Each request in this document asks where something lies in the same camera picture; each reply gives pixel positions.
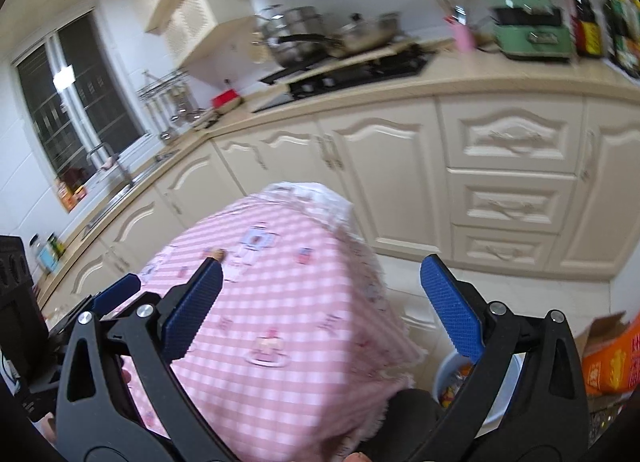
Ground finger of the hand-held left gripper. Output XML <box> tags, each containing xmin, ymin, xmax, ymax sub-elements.
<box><xmin>47</xmin><ymin>273</ymin><xmax>142</xmax><ymax>337</ymax></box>

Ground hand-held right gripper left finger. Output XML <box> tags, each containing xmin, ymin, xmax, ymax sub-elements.
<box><xmin>54</xmin><ymin>257</ymin><xmax>236</xmax><ymax>462</ymax></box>

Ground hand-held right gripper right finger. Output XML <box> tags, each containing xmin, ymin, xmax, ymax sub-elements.
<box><xmin>400</xmin><ymin>253</ymin><xmax>590</xmax><ymax>462</ymax></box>

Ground light blue plastic bin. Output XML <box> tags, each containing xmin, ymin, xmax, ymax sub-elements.
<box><xmin>431</xmin><ymin>349</ymin><xmax>523</xmax><ymax>435</ymax></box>

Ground clear jar with blue label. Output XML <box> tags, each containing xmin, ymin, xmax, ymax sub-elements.
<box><xmin>31</xmin><ymin>234</ymin><xmax>65</xmax><ymax>275</ymax></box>

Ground small cream cabinet drawer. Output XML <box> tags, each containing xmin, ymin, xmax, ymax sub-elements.
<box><xmin>450</xmin><ymin>224</ymin><xmax>558</xmax><ymax>275</ymax></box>

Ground black countertop oven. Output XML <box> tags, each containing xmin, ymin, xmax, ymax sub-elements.
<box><xmin>0</xmin><ymin>236</ymin><xmax>49</xmax><ymax>358</ymax></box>

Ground orange boxes at window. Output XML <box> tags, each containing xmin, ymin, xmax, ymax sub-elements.
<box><xmin>55</xmin><ymin>177</ymin><xmax>89</xmax><ymax>213</ymax></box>

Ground pink checked tablecloth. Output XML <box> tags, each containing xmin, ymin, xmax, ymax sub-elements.
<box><xmin>117</xmin><ymin>182</ymin><xmax>426</xmax><ymax>462</ymax></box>

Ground person's leg in dark trousers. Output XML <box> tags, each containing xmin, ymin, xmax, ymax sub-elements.
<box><xmin>357</xmin><ymin>388</ymin><xmax>447</xmax><ymax>462</ymax></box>

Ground medium cream cabinet drawer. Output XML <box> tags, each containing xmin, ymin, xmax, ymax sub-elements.
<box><xmin>446</xmin><ymin>169</ymin><xmax>576</xmax><ymax>235</ymax></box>

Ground steel kitchen faucet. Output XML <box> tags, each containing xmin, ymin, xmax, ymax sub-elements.
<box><xmin>86</xmin><ymin>143</ymin><xmax>135</xmax><ymax>187</ymax></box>

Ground brown cardboard box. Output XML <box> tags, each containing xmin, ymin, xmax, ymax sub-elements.
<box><xmin>572</xmin><ymin>311</ymin><xmax>640</xmax><ymax>410</ymax></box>

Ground cream cabinet door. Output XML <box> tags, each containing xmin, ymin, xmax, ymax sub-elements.
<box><xmin>545</xmin><ymin>96</ymin><xmax>640</xmax><ymax>283</ymax></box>
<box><xmin>317</xmin><ymin>104</ymin><xmax>453</xmax><ymax>260</ymax></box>
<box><xmin>212</xmin><ymin>122</ymin><xmax>333</xmax><ymax>223</ymax></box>

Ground cream kitchen base cabinet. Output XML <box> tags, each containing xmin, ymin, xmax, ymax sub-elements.
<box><xmin>42</xmin><ymin>92</ymin><xmax>640</xmax><ymax>313</ymax></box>

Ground orange printed bag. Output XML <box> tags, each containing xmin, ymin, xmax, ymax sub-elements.
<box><xmin>580</xmin><ymin>322</ymin><xmax>640</xmax><ymax>398</ymax></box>

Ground large cream cabinet drawer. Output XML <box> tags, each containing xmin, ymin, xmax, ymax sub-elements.
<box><xmin>437</xmin><ymin>96</ymin><xmax>586</xmax><ymax>175</ymax></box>

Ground kitchen window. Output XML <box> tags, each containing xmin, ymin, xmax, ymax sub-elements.
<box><xmin>12</xmin><ymin>9</ymin><xmax>151</xmax><ymax>183</ymax></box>

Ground steel utensil rack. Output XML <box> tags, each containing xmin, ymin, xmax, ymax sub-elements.
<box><xmin>136</xmin><ymin>69</ymin><xmax>208</xmax><ymax>143</ymax></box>

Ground red box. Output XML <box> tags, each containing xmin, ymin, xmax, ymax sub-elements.
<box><xmin>211</xmin><ymin>89</ymin><xmax>241</xmax><ymax>109</ymax></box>

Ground black gas stove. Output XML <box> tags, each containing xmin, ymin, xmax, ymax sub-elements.
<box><xmin>251</xmin><ymin>48</ymin><xmax>437</xmax><ymax>114</ymax></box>

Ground pink utensil holder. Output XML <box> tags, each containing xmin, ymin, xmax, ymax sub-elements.
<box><xmin>442</xmin><ymin>0</ymin><xmax>478</xmax><ymax>52</ymax></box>

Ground steel pan with lid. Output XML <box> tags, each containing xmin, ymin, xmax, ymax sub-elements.
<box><xmin>335</xmin><ymin>12</ymin><xmax>404</xmax><ymax>53</ymax></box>

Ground green kitchen appliance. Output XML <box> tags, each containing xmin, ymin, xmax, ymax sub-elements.
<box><xmin>487</xmin><ymin>0</ymin><xmax>574</xmax><ymax>62</ymax></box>

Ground steel stockpot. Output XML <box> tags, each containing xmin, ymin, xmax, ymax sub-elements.
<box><xmin>255</xmin><ymin>6</ymin><xmax>326</xmax><ymax>67</ymax></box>

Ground dark sauce bottle red label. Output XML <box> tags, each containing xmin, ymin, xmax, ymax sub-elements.
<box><xmin>565</xmin><ymin>0</ymin><xmax>604</xmax><ymax>60</ymax></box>

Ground dark green printed packet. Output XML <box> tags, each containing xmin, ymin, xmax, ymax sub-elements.
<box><xmin>600</xmin><ymin>0</ymin><xmax>640</xmax><ymax>80</ymax></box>

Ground cream wall cabinet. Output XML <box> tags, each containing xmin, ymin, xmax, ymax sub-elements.
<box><xmin>127</xmin><ymin>0</ymin><xmax>236</xmax><ymax>67</ymax></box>

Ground black handled frying pan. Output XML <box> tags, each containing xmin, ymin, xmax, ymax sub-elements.
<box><xmin>272</xmin><ymin>34</ymin><xmax>352</xmax><ymax>56</ymax></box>

